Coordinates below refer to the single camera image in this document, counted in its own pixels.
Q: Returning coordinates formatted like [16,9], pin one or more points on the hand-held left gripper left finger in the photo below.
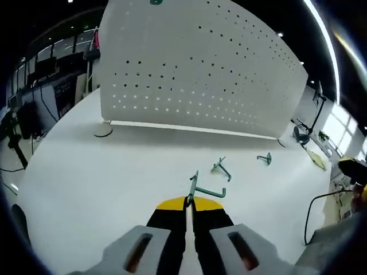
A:
[129,252]

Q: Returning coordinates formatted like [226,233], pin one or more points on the black tripod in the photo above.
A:
[14,140]

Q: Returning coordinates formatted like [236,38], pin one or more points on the black monitor on pole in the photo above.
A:
[318,91]

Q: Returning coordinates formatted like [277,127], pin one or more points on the white perforated mounting plate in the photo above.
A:
[200,71]

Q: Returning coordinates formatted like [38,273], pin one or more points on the yellow-green cloth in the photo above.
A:
[318,161]

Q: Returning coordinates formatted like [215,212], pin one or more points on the dark grey tool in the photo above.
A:
[302,139]

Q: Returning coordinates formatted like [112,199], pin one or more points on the grey workbench counter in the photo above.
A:
[68,94]

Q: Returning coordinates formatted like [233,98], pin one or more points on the black case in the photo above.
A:
[27,120]

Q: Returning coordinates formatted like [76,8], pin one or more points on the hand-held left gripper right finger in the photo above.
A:
[246,252]

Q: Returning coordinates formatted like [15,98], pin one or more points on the ceiling light strip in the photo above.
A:
[333,54]

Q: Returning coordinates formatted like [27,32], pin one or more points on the small green plant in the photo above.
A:
[324,135]

